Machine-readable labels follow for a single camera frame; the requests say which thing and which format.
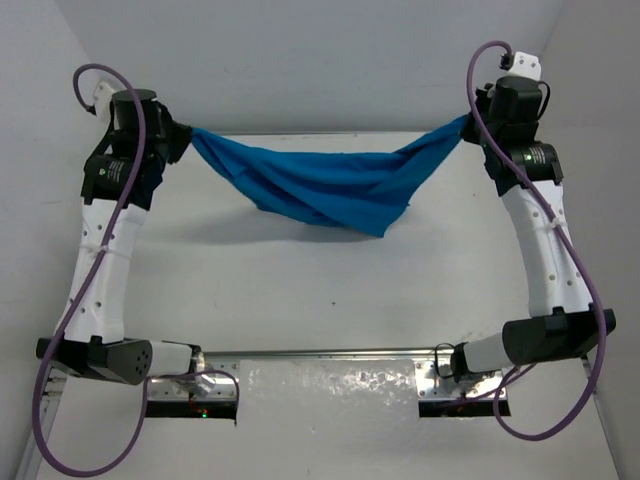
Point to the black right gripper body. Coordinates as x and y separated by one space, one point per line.
483 104

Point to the blue t shirt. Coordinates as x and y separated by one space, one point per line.
364 191

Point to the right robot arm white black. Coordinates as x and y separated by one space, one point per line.
562 321

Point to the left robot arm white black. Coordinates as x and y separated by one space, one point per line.
120 177

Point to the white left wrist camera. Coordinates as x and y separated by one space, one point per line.
102 96

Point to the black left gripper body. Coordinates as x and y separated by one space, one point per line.
179 138

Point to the silver metal base rail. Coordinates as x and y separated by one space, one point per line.
423 371

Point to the white front cover panel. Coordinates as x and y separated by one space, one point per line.
331 390

